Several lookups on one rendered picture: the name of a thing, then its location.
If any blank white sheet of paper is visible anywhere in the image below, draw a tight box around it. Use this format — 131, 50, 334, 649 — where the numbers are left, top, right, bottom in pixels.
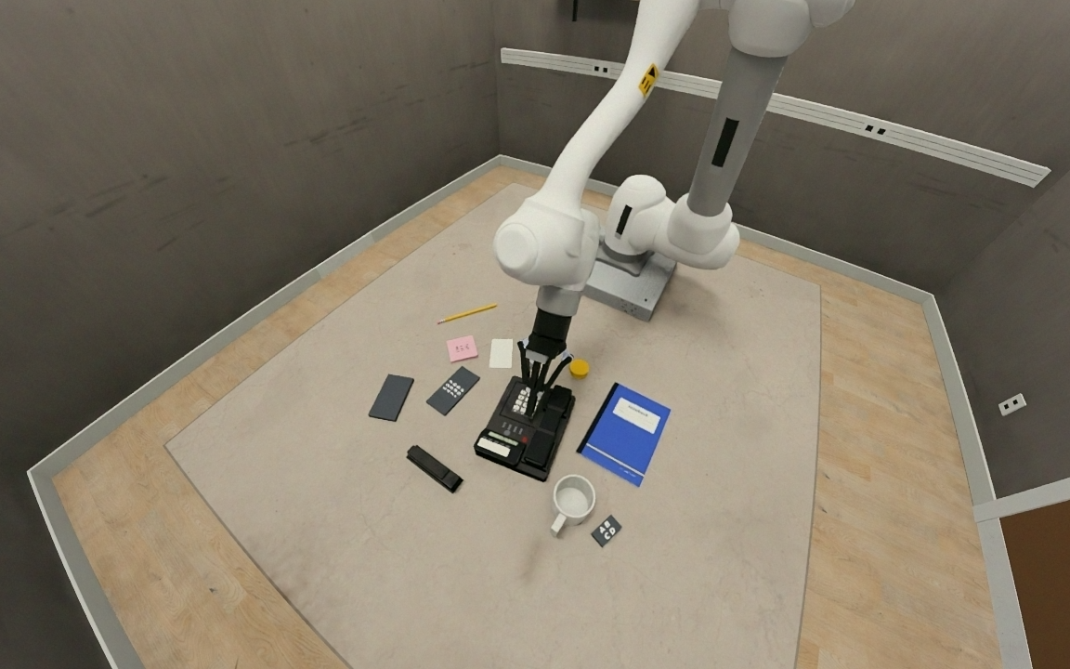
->
489, 339, 513, 368

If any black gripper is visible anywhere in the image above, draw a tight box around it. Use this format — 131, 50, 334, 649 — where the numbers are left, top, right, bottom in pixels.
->
517, 308, 574, 417

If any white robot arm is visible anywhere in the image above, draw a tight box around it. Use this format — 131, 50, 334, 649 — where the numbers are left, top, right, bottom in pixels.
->
493, 0, 855, 317

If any grey mug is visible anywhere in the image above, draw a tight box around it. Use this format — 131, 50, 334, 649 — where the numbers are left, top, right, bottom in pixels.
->
550, 475, 595, 536

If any blue notebook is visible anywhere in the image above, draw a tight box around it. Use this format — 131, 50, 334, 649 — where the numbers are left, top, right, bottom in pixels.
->
576, 382, 671, 488

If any yellow cylinder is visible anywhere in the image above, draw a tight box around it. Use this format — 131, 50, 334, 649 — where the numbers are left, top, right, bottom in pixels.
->
569, 360, 589, 379

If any black telephone handset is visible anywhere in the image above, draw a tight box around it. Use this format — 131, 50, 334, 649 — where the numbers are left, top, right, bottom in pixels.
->
525, 385, 572, 468

